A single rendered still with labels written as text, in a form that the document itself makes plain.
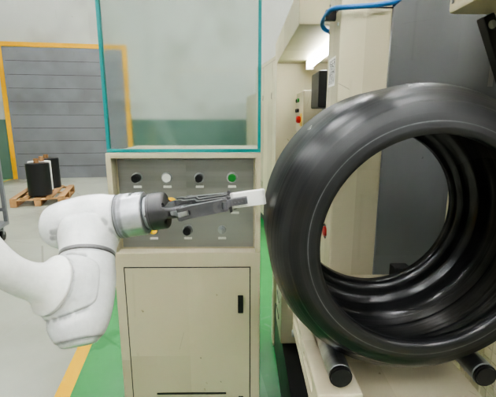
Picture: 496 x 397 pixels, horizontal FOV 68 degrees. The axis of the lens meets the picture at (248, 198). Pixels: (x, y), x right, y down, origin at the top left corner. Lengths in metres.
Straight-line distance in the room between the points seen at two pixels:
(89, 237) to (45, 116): 9.36
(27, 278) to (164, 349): 1.00
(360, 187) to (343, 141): 0.42
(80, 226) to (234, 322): 0.90
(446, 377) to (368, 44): 0.82
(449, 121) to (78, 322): 0.69
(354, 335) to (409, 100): 0.43
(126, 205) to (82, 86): 9.14
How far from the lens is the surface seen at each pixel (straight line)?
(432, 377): 1.03
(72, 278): 0.69
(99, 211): 0.76
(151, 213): 0.73
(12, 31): 10.46
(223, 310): 1.49
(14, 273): 0.66
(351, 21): 1.05
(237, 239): 1.42
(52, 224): 0.79
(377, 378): 0.98
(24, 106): 10.21
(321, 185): 0.64
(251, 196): 0.73
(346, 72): 1.03
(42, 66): 10.12
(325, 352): 0.84
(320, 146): 0.65
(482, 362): 0.91
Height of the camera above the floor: 1.38
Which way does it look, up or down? 12 degrees down
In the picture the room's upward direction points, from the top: straight up
